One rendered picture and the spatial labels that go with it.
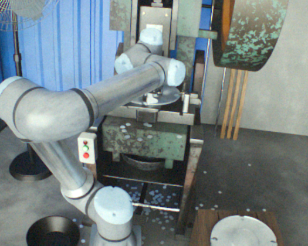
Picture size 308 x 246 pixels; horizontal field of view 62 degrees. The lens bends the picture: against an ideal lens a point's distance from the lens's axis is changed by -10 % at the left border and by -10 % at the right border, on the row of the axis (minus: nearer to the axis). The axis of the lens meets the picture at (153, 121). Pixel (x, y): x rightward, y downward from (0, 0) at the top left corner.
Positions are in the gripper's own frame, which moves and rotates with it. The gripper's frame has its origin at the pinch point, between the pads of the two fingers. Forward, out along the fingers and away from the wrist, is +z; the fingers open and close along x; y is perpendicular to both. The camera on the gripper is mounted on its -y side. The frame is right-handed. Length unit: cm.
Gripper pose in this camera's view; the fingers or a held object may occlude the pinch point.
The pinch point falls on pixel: (145, 102)
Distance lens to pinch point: 117.9
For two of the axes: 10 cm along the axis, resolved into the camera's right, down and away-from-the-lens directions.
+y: 9.9, 1.0, -0.5
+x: 1.1, -7.9, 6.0
